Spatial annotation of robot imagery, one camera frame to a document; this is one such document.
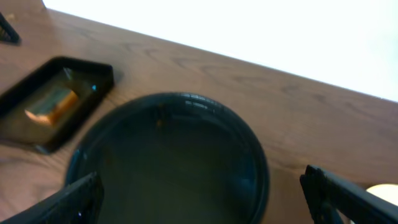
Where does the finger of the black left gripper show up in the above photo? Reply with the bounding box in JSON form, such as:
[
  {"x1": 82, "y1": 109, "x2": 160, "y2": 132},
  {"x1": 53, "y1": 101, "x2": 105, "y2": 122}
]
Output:
[{"x1": 0, "y1": 14, "x2": 21, "y2": 45}]

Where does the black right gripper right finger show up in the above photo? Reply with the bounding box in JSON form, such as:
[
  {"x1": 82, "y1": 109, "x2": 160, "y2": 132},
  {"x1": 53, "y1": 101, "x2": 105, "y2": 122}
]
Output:
[{"x1": 300, "y1": 165, "x2": 397, "y2": 224}]

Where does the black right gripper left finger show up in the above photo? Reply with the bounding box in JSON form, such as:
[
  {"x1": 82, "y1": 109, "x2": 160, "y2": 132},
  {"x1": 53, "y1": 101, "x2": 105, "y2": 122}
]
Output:
[{"x1": 3, "y1": 172, "x2": 104, "y2": 224}]

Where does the orange green sponge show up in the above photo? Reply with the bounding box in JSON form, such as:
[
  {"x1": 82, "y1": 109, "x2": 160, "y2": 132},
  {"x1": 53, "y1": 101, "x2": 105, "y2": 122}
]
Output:
[{"x1": 24, "y1": 88, "x2": 79, "y2": 126}]

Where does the yellow plate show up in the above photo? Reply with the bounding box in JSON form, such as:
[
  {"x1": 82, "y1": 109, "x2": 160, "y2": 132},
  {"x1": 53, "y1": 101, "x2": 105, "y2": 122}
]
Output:
[{"x1": 366, "y1": 184, "x2": 397, "y2": 208}]

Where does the black rectangular water tray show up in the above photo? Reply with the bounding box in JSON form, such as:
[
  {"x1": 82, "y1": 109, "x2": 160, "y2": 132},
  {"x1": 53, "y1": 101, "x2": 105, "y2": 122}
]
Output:
[{"x1": 1, "y1": 57, "x2": 114, "y2": 154}]

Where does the black round tray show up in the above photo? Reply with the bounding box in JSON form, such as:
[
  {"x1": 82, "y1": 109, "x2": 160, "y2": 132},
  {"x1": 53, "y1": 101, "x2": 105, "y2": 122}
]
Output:
[{"x1": 65, "y1": 93, "x2": 269, "y2": 223}]

